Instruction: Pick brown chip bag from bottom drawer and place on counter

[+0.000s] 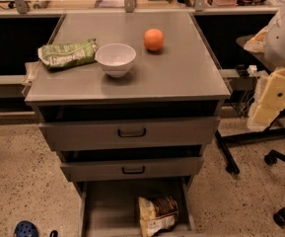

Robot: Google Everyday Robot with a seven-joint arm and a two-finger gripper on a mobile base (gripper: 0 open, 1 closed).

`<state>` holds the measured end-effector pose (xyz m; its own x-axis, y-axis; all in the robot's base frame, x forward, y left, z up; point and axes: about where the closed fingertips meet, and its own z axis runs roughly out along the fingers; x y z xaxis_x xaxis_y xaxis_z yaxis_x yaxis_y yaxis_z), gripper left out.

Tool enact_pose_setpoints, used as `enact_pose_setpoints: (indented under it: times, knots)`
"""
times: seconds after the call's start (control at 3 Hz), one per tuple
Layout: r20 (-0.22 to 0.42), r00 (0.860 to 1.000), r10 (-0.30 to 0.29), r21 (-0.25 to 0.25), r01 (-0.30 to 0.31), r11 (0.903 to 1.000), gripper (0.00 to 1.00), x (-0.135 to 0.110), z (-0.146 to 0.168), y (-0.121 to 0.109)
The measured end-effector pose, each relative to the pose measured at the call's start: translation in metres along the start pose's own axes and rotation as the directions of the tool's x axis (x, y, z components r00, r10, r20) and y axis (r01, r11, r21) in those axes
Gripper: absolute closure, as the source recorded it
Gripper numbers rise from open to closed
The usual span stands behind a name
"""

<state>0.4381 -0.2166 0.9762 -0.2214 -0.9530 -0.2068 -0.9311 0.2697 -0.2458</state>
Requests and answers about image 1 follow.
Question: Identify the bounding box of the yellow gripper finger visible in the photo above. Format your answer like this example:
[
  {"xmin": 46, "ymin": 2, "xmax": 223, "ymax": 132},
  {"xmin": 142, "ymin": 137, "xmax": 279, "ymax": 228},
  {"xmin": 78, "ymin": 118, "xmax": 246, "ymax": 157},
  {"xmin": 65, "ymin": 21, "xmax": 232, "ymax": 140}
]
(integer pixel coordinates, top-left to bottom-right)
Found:
[{"xmin": 250, "ymin": 104, "xmax": 279, "ymax": 126}]

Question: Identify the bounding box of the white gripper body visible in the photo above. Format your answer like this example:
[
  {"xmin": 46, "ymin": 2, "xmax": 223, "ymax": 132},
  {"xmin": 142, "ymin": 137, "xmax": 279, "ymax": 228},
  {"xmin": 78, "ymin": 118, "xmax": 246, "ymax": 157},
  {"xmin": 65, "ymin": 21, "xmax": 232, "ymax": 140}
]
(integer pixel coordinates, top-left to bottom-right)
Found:
[{"xmin": 259, "ymin": 67, "xmax": 285, "ymax": 111}]

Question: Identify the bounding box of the brown chip bag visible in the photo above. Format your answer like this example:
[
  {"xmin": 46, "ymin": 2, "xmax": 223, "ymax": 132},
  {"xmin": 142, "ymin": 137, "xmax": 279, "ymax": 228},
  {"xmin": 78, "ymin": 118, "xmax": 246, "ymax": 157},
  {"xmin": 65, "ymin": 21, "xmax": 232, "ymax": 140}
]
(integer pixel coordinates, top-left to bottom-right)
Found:
[{"xmin": 138, "ymin": 197, "xmax": 178, "ymax": 237}]

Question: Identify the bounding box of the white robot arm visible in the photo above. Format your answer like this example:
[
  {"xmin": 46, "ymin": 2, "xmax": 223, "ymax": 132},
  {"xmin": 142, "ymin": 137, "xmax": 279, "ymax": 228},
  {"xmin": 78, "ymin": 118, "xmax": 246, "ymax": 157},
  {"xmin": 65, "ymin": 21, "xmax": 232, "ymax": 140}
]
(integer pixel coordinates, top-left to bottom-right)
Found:
[{"xmin": 248, "ymin": 3, "xmax": 285, "ymax": 131}]

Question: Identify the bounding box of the grey top drawer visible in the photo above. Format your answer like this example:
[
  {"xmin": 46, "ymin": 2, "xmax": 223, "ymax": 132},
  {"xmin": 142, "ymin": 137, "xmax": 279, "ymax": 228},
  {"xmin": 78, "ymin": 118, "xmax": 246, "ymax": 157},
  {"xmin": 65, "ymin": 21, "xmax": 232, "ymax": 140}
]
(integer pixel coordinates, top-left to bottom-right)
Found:
[{"xmin": 39, "ymin": 117, "xmax": 220, "ymax": 151}]

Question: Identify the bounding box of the grey drawer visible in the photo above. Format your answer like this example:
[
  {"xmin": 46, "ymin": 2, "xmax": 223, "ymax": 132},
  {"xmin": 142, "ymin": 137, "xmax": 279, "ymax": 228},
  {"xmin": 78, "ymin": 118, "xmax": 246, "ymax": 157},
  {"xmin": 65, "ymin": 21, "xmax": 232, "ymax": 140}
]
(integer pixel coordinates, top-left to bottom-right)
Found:
[
  {"xmin": 79, "ymin": 178, "xmax": 195, "ymax": 237},
  {"xmin": 39, "ymin": 117, "xmax": 220, "ymax": 151},
  {"xmin": 61, "ymin": 157, "xmax": 203, "ymax": 182}
]

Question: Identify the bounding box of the grey drawer cabinet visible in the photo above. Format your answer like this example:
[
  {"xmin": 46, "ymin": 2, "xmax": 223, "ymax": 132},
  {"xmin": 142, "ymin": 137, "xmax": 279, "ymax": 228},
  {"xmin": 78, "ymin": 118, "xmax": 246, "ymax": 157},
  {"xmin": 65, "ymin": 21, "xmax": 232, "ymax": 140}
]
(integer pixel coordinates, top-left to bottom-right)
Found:
[{"xmin": 24, "ymin": 10, "xmax": 232, "ymax": 237}]

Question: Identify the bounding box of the grey bottom drawer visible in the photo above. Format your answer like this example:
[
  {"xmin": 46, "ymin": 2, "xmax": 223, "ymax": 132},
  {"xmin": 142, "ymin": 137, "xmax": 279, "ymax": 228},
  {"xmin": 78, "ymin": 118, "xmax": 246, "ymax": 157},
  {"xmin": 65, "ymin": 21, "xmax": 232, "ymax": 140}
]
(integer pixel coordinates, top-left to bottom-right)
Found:
[{"xmin": 79, "ymin": 178, "xmax": 195, "ymax": 237}]

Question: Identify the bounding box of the grey middle drawer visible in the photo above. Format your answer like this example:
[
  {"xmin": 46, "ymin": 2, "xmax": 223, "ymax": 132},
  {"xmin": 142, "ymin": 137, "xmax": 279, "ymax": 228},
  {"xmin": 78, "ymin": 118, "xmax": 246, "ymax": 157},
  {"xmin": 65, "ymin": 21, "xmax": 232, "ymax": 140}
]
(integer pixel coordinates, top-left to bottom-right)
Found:
[{"xmin": 61, "ymin": 157, "xmax": 203, "ymax": 182}]

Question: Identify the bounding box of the green chip bag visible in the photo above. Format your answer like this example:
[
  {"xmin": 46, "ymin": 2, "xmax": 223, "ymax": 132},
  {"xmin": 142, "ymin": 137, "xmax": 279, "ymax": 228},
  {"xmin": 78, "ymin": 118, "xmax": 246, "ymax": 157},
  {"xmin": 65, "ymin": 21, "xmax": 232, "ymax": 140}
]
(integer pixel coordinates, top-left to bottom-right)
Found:
[{"xmin": 37, "ymin": 39, "xmax": 98, "ymax": 70}]

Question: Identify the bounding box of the white power adapter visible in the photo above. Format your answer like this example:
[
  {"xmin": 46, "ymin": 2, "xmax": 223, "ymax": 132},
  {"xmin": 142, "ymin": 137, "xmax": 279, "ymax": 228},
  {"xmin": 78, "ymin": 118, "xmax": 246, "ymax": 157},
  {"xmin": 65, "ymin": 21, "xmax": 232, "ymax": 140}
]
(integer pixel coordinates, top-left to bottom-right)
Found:
[{"xmin": 248, "ymin": 65, "xmax": 257, "ymax": 76}]

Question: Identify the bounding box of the orange fruit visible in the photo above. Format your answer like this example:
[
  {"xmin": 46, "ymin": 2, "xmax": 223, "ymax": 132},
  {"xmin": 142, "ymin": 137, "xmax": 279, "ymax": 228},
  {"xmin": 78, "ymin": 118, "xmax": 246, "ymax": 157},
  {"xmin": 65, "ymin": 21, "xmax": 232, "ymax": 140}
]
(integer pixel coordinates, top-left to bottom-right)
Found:
[{"xmin": 143, "ymin": 29, "xmax": 164, "ymax": 51}]

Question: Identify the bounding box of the white bowl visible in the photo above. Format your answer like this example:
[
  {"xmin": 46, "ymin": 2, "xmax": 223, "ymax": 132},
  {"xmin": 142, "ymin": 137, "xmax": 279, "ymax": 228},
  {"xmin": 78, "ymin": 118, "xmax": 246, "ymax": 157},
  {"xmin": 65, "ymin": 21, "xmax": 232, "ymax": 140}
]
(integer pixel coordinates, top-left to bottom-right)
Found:
[{"xmin": 95, "ymin": 43, "xmax": 136, "ymax": 78}]

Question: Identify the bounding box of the blue croc shoe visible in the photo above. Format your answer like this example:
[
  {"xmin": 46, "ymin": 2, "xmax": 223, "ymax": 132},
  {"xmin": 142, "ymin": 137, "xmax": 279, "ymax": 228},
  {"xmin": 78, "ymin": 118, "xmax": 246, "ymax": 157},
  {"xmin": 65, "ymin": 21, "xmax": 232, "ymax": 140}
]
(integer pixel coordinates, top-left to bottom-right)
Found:
[{"xmin": 13, "ymin": 220, "xmax": 38, "ymax": 237}]

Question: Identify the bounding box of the black middle drawer handle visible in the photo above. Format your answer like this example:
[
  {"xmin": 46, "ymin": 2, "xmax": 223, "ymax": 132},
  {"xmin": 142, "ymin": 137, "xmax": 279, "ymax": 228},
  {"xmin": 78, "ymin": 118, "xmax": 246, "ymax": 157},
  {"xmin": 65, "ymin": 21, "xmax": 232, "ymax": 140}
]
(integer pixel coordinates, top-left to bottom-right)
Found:
[{"xmin": 121, "ymin": 166, "xmax": 145, "ymax": 175}]

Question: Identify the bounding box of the black drawer handle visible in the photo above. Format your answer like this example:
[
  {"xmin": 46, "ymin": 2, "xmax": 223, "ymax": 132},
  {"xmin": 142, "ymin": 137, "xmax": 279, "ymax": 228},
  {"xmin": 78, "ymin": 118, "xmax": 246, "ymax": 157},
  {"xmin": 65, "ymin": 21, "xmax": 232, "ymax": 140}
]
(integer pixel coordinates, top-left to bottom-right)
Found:
[
  {"xmin": 117, "ymin": 128, "xmax": 147, "ymax": 138},
  {"xmin": 121, "ymin": 166, "xmax": 145, "ymax": 175}
]

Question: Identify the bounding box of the black top drawer handle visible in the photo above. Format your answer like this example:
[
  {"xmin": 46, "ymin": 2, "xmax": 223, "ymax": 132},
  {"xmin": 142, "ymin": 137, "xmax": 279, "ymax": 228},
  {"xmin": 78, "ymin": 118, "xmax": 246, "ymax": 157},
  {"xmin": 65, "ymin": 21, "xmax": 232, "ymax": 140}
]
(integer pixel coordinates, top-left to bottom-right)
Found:
[{"xmin": 117, "ymin": 128, "xmax": 147, "ymax": 138}]

